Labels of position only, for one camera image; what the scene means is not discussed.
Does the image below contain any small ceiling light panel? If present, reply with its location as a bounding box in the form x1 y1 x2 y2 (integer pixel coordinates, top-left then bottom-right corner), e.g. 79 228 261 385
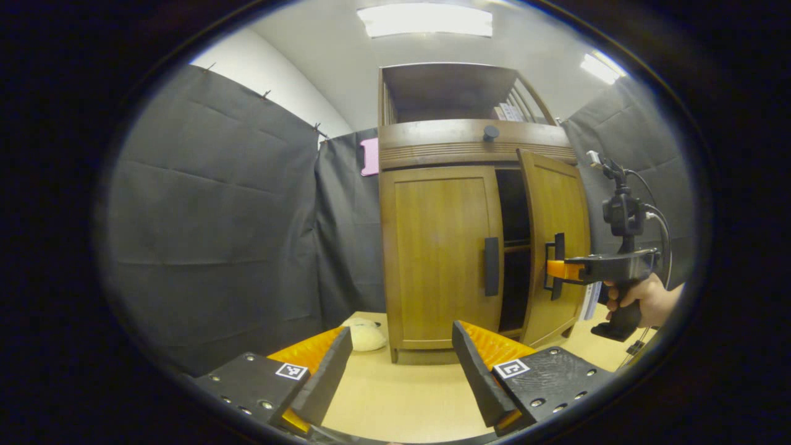
580 51 628 86

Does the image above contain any wooden drawer with black knob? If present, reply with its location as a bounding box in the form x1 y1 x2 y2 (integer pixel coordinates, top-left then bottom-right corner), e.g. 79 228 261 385
379 118 578 171

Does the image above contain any black backdrop cloth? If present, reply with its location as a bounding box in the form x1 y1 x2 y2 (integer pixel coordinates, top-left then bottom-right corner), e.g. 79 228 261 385
99 65 700 379

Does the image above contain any wooden cabinet door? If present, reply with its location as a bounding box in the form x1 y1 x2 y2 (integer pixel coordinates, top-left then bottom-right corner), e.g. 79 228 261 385
379 165 505 351
518 149 591 348

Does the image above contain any wooden shoe cabinet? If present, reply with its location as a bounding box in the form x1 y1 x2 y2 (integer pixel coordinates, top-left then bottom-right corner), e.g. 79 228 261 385
378 62 580 365

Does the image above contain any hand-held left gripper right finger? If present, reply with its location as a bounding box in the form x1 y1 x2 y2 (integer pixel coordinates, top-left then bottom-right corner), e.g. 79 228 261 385
451 320 617 433

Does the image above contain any cream plush toy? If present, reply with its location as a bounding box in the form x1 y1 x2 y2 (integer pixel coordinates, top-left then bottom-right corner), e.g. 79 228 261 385
343 317 388 353

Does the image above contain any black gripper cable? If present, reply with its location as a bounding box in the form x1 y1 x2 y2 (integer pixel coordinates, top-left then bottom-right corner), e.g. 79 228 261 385
618 169 674 371

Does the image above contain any pale grey book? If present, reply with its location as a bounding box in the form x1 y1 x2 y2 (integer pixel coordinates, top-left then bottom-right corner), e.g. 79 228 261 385
581 281 603 321

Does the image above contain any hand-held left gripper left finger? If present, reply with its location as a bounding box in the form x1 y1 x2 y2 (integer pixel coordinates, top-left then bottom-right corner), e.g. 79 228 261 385
193 326 353 435

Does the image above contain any large ceiling light panel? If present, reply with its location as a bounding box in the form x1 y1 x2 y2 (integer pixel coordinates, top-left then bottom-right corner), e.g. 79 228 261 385
357 3 494 39

